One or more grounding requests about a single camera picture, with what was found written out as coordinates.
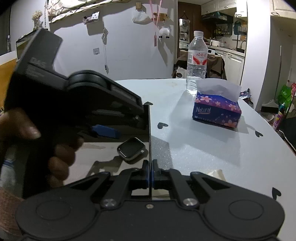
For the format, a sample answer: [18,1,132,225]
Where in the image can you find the black smartwatch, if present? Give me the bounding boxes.
[117,137,146,162]

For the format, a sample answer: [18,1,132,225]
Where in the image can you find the black cardboard box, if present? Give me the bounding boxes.
[62,101,154,201]

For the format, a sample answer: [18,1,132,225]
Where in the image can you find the person's left hand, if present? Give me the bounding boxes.
[0,109,85,237]

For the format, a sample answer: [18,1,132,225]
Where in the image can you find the crumpled white tissue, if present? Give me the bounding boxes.
[205,169,226,181]

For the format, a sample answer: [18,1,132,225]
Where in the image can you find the purple floral tissue box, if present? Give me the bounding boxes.
[192,78,242,128]

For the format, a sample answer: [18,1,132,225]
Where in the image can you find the brown cloth covered chair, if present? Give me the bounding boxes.
[171,51,227,80]

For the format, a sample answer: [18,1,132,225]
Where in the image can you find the clear water bottle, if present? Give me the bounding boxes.
[186,31,208,95]

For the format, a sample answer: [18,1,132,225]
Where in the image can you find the pink spray bottle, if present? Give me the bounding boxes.
[273,102,285,130]

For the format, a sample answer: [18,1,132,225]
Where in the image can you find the green bag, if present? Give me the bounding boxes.
[277,85,292,109]

